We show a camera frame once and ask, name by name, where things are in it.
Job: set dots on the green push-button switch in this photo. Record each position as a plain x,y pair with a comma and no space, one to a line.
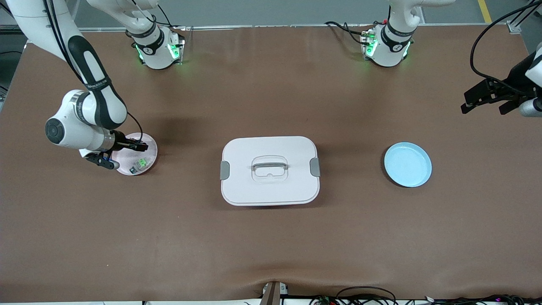
143,163

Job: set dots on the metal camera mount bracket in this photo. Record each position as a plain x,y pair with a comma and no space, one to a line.
273,294

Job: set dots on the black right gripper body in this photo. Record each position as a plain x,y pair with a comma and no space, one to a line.
125,145

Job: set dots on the brown table mat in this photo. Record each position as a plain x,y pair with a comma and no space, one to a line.
271,245

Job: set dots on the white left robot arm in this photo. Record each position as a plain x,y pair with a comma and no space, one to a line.
389,46

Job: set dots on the aluminium frame post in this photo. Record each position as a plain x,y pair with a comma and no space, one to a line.
514,26

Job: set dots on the pink round plate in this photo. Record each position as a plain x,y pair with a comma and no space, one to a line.
150,160

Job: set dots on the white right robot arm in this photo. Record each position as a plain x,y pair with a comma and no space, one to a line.
97,106

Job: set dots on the light blue round plate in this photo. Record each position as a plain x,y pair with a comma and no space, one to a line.
407,165

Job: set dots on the white lidded box grey clips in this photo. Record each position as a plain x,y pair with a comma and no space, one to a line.
271,190

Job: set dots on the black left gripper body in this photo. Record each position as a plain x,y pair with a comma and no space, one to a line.
511,87

